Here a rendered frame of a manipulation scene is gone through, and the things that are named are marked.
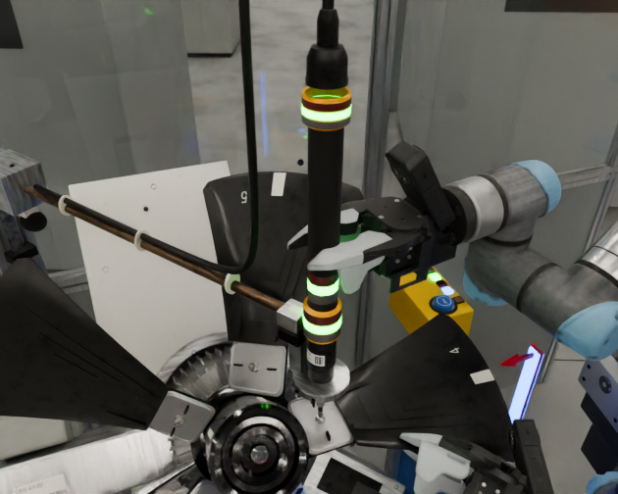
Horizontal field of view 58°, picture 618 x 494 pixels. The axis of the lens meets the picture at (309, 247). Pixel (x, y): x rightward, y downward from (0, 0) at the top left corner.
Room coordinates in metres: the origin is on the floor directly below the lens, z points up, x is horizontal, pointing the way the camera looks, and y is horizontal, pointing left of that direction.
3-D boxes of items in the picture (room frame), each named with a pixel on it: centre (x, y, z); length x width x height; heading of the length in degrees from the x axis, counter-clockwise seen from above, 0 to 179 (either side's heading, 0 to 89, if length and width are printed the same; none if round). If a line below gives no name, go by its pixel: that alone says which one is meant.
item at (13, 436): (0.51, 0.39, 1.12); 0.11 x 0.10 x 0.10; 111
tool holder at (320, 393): (0.48, -0.01, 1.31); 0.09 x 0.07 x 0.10; 56
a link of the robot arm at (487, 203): (0.58, -0.19, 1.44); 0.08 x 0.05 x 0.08; 31
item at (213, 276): (0.64, 0.24, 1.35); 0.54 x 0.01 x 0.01; 56
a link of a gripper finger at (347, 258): (0.46, -0.04, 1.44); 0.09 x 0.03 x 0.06; 129
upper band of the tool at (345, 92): (0.47, -0.02, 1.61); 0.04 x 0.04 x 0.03
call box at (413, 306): (0.87, -0.25, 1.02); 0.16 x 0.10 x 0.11; 21
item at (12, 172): (0.83, 0.50, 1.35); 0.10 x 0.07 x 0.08; 56
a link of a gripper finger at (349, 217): (0.50, -0.02, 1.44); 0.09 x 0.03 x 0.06; 112
